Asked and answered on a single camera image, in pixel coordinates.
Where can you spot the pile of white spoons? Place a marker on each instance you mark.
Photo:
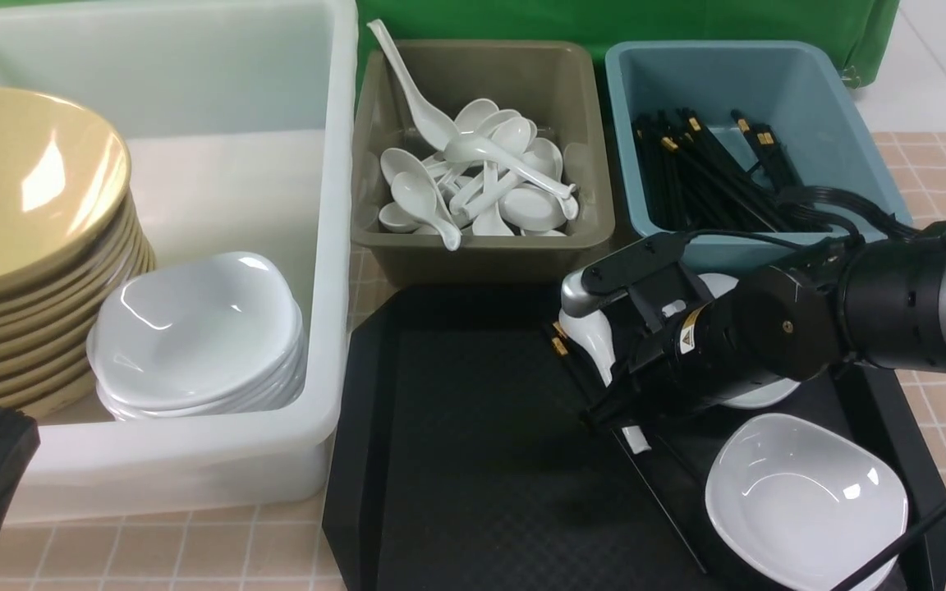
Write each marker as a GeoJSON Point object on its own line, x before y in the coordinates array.
{"type": "Point", "coordinates": [484, 198]}

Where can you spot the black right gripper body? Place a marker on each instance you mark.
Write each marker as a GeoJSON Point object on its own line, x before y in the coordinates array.
{"type": "Point", "coordinates": [700, 355]}

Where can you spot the stack of white dishes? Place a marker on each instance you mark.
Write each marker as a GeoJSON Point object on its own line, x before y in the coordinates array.
{"type": "Point", "coordinates": [217, 336]}

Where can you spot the bundle of black chopsticks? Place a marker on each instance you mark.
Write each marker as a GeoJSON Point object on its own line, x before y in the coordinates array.
{"type": "Point", "coordinates": [693, 181]}

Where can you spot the large white plastic tub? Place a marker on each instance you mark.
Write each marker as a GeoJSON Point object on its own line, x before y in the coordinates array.
{"type": "Point", "coordinates": [239, 118]}

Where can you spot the black chopstick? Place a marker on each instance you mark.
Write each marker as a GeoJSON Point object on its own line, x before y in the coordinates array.
{"type": "Point", "coordinates": [576, 358]}
{"type": "Point", "coordinates": [651, 489]}

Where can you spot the white square dish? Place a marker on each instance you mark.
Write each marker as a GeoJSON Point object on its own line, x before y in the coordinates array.
{"type": "Point", "coordinates": [762, 397]}
{"type": "Point", "coordinates": [801, 505]}

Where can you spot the white soup spoon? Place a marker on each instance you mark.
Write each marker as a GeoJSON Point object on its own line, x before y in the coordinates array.
{"type": "Point", "coordinates": [594, 336]}

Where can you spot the stack of yellow bowls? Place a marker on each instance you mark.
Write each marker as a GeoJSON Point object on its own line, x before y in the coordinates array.
{"type": "Point", "coordinates": [44, 324]}

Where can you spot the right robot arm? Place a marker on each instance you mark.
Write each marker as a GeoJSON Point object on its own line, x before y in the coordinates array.
{"type": "Point", "coordinates": [835, 302]}

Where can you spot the blue chopstick bin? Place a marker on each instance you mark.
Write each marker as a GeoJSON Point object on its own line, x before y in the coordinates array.
{"type": "Point", "coordinates": [791, 87]}

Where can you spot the yellow noodle bowl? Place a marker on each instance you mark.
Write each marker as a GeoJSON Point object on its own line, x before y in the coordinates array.
{"type": "Point", "coordinates": [64, 171]}

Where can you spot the green cloth backdrop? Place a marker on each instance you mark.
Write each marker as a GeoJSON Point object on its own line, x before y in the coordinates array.
{"type": "Point", "coordinates": [854, 34]}

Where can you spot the white spoon leaning on bin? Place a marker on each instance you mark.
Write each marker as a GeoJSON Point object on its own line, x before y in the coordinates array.
{"type": "Point", "coordinates": [435, 126]}

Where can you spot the black serving tray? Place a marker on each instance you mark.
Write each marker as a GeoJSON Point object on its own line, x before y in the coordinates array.
{"type": "Point", "coordinates": [461, 462]}

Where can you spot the brown spoon bin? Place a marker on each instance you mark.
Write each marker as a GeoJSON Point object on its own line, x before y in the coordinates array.
{"type": "Point", "coordinates": [551, 82]}

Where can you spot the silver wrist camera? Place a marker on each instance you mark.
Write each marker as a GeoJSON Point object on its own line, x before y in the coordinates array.
{"type": "Point", "coordinates": [649, 272]}

